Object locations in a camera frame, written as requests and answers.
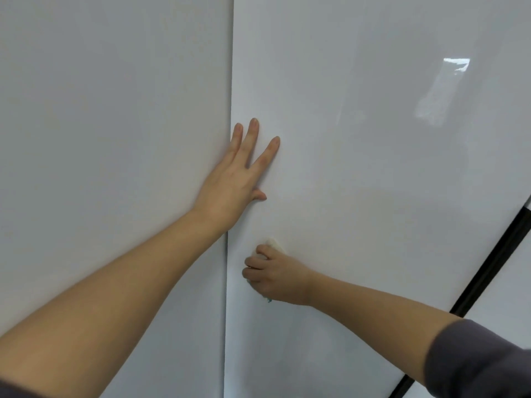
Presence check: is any person's left hand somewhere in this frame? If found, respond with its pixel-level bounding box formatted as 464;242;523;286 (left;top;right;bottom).
190;118;281;238

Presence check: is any person's right hand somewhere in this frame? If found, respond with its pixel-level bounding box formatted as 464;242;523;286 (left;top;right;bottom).
242;243;317;306

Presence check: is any beige cloth with teal edge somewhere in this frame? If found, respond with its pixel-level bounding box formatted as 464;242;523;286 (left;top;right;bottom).
259;238;288;304

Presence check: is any person's right forearm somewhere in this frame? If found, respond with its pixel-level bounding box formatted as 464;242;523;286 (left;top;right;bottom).
306;271;462;386

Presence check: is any person's left forearm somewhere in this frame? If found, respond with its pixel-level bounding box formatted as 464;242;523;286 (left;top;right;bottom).
0;209;228;398

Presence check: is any dark grey sweater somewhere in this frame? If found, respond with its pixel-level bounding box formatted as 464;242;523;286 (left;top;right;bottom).
0;318;531;398

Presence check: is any black cabinet door handle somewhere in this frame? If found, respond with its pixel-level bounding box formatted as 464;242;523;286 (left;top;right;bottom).
389;207;531;398

